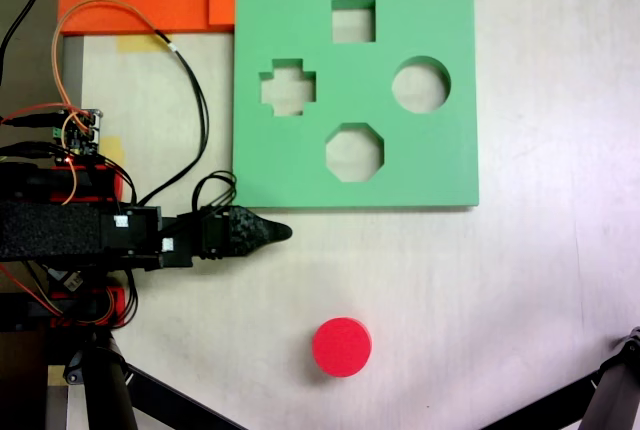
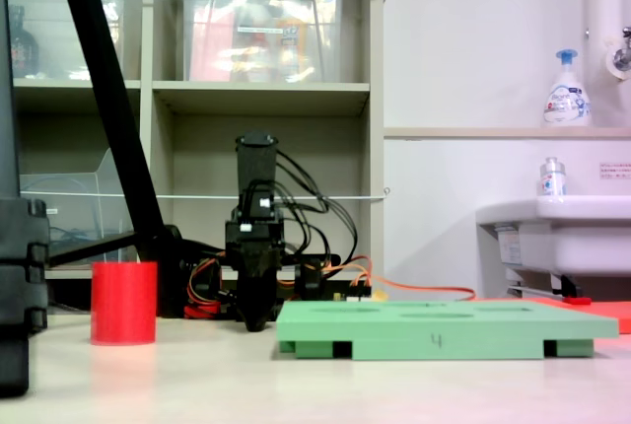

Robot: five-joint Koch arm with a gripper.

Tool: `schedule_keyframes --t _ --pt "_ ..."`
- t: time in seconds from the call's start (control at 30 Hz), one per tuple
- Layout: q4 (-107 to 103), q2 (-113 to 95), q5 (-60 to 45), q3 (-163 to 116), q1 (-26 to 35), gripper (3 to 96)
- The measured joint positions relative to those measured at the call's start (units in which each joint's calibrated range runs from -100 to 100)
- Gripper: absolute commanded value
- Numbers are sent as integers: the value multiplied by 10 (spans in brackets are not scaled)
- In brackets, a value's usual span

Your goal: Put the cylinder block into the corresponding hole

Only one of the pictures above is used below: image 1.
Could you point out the red cylinder block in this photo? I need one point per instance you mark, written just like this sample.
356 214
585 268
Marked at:
342 347

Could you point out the green shape-hole board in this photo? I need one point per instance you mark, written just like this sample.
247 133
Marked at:
360 87

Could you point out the yellow tape strip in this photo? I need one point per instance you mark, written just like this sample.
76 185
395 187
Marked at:
142 43
114 147

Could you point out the white connector plug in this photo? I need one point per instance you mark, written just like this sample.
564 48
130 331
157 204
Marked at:
67 280

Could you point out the small circuit board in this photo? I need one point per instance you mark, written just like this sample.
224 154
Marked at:
80 132

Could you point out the thin black tripod brace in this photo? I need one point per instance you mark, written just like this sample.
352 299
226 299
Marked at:
550 400
175 400

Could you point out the thick black tripod leg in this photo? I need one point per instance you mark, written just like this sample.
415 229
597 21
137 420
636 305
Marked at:
105 390
617 390

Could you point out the red base plate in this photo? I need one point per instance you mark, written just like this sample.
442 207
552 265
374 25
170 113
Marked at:
119 187

